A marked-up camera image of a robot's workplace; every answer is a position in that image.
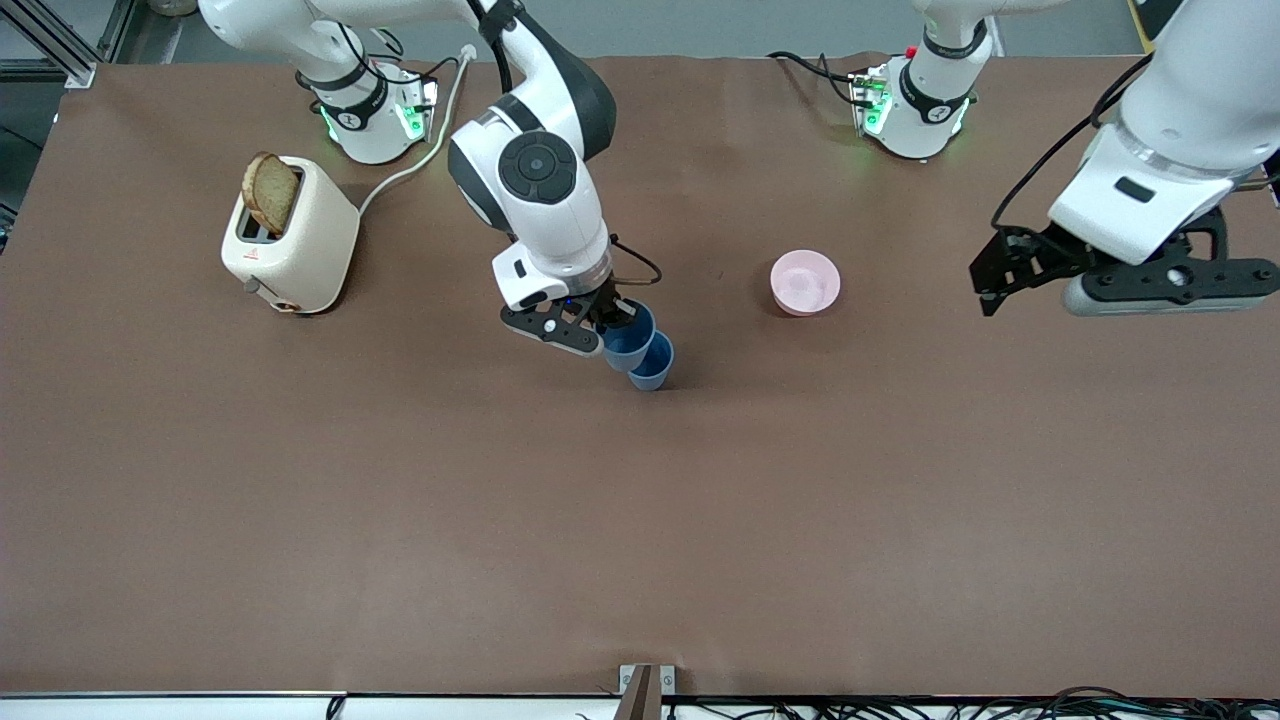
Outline blue plastic cup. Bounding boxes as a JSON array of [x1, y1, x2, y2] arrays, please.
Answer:
[[600, 298, 659, 374], [627, 331, 676, 393]]

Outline pink bowl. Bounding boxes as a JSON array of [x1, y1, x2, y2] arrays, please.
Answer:
[[769, 249, 842, 318]]

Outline metal connector plate green lights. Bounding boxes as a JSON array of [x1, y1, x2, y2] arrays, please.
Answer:
[[393, 68, 441, 143]]

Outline brown table cover sheet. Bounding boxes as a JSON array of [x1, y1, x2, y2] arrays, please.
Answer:
[[0, 52, 1280, 699]]

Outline cream white toaster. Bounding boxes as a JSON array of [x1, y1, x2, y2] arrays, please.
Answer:
[[220, 155, 361, 316]]

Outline brown bread slice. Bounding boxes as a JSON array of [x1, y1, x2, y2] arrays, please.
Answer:
[[242, 152, 301, 236]]

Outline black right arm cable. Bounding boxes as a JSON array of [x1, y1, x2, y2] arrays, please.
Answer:
[[608, 234, 664, 287]]

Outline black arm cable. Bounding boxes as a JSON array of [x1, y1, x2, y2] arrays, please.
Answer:
[[608, 234, 664, 287], [991, 55, 1151, 233]]

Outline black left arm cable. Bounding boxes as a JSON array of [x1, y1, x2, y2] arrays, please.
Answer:
[[991, 55, 1151, 233]]

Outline white toaster power cable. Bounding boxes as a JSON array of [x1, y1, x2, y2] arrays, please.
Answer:
[[357, 44, 477, 216]]

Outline black base cable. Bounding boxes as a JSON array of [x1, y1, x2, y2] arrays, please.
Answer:
[[767, 50, 873, 107]]

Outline metal bracket with brown post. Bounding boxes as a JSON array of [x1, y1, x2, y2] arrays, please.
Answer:
[[617, 663, 677, 720]]

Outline black cable bundle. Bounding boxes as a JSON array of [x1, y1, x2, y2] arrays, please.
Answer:
[[660, 685, 1280, 720]]

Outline aluminium frame profile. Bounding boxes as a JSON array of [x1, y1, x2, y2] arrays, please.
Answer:
[[0, 0, 136, 91]]

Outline white table edge rail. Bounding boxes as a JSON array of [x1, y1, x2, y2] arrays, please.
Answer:
[[0, 690, 1280, 720]]

